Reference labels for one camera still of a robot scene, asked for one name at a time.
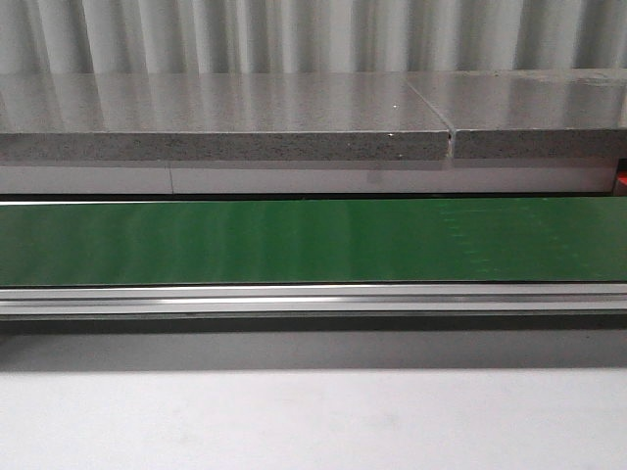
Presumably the aluminium conveyor frame rail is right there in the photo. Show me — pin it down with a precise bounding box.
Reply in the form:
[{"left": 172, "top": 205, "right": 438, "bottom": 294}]
[{"left": 1, "top": 283, "right": 626, "bottom": 321}]

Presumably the white pleated curtain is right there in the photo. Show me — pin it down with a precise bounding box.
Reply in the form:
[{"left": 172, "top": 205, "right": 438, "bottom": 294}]
[{"left": 1, "top": 1, "right": 626, "bottom": 73}]

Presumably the grey stone countertop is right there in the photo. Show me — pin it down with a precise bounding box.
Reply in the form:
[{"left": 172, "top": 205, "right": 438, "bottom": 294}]
[{"left": 0, "top": 68, "right": 627, "bottom": 196}]

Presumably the green conveyor belt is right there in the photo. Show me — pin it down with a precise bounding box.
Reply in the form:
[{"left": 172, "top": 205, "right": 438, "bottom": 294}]
[{"left": 1, "top": 197, "right": 626, "bottom": 287}]

